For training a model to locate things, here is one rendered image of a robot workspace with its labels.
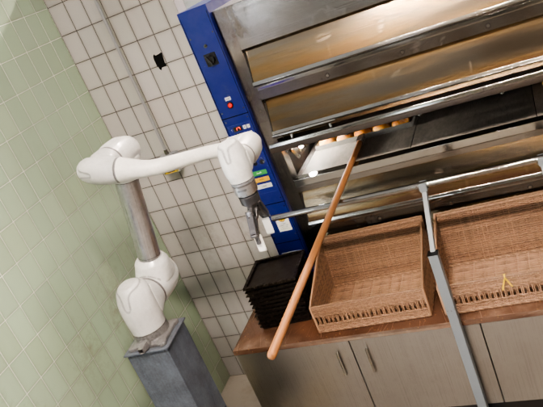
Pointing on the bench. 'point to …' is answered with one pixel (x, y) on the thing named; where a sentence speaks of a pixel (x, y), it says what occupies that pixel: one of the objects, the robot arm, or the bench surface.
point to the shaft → (311, 259)
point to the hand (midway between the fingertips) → (266, 239)
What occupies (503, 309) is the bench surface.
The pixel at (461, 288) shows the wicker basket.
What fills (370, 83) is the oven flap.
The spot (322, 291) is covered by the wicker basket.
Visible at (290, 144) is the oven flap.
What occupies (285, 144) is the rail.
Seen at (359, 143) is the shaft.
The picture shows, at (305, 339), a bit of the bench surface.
